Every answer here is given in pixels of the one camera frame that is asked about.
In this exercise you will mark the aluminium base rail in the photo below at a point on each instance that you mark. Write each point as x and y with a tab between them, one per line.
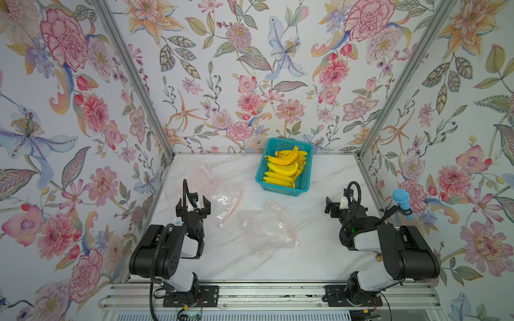
272	301

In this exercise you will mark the aluminium corner post left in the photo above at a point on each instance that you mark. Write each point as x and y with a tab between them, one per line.
109	23

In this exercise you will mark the teal plastic basket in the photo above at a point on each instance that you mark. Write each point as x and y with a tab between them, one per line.
302	181

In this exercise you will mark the pink dotted zip bag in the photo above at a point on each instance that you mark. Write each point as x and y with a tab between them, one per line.
223	195

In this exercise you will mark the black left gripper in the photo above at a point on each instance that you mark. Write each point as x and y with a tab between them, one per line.
207	206

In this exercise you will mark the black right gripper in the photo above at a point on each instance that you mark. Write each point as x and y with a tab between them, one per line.
335	208

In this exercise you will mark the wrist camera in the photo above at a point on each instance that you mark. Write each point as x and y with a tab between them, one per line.
193	202
345	200

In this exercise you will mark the yellow banana bunch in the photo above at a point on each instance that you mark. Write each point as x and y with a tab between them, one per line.
287	157
278	179

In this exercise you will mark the aluminium corner post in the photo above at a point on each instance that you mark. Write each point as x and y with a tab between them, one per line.
429	35
109	23

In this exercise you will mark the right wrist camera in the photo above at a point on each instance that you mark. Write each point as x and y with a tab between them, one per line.
345	200

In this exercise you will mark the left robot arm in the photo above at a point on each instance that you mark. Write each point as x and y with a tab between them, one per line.
158	254

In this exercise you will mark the aluminium corner post right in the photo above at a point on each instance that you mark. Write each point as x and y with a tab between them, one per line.
429	35

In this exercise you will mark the blue microphone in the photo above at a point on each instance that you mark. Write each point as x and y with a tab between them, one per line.
402	200

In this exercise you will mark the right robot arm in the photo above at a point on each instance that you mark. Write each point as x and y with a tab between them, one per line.
404	252

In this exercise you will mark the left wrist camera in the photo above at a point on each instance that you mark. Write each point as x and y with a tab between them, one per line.
193	202

